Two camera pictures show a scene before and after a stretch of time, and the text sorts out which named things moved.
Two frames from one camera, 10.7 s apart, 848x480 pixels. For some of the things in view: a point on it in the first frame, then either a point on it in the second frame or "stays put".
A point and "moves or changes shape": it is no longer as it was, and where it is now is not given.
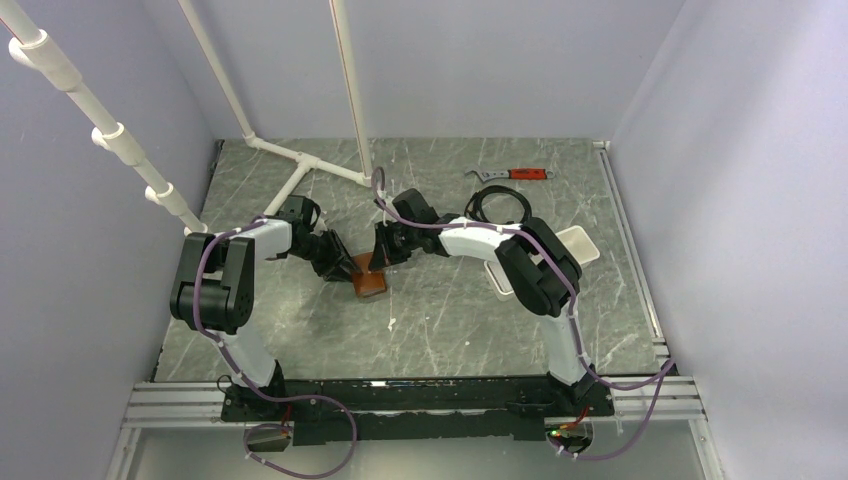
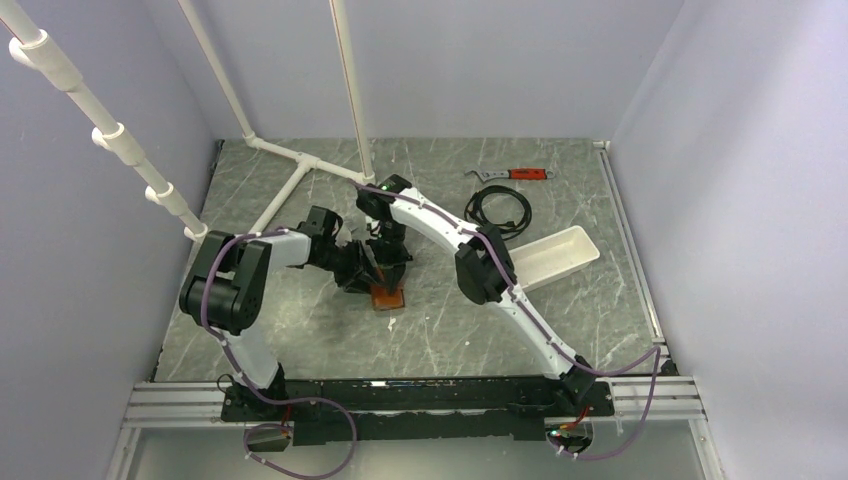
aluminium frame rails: [669, 395] stays put
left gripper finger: [344, 254] to [380, 274]
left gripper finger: [339, 272] to [359, 285]
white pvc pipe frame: [37, 46] stays put
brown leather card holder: [367, 282] moves or changes shape
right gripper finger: [389, 245] to [390, 274]
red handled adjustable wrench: [513, 173] stays put
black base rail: [357, 411] stays put
